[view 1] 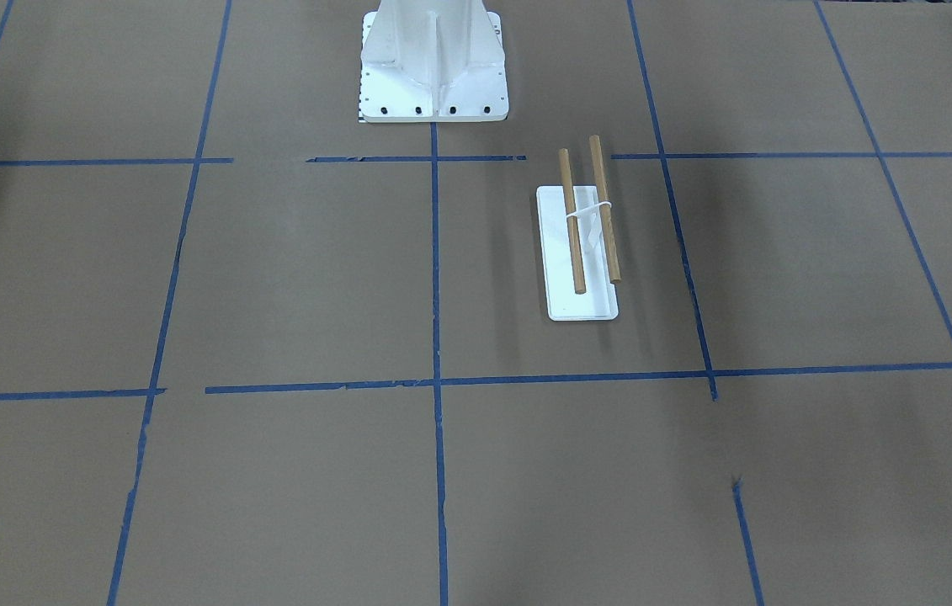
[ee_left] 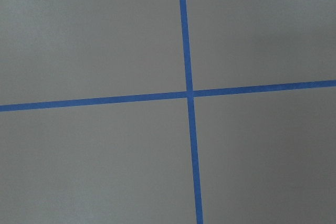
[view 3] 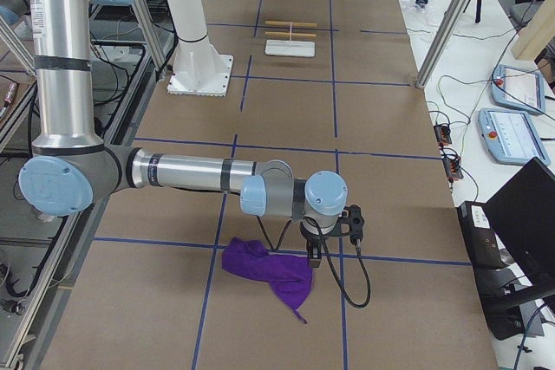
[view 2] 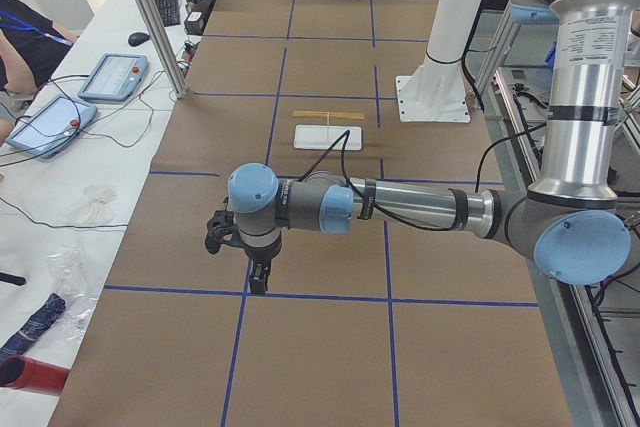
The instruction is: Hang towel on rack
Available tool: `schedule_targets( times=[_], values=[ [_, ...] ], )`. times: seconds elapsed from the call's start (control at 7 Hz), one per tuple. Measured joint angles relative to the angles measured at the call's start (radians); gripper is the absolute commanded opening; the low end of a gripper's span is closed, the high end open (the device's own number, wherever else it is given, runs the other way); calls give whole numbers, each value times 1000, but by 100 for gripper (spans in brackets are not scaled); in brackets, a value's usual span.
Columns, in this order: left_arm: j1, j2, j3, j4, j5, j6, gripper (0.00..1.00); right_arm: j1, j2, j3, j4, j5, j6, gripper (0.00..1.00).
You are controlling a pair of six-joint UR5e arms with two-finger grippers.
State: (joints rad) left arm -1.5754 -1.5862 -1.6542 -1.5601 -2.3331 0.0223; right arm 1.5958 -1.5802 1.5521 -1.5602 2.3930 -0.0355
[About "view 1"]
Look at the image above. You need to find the white towel rack base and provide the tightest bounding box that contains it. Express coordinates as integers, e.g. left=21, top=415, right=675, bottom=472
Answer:
left=535, top=185, right=619, bottom=322

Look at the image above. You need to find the wooden rack rod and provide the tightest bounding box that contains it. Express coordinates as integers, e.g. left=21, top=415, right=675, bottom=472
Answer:
left=588, top=135, right=623, bottom=284
left=559, top=148, right=587, bottom=295

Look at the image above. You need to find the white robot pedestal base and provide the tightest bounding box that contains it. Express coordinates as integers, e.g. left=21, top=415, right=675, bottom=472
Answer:
left=358, top=1, right=510, bottom=124

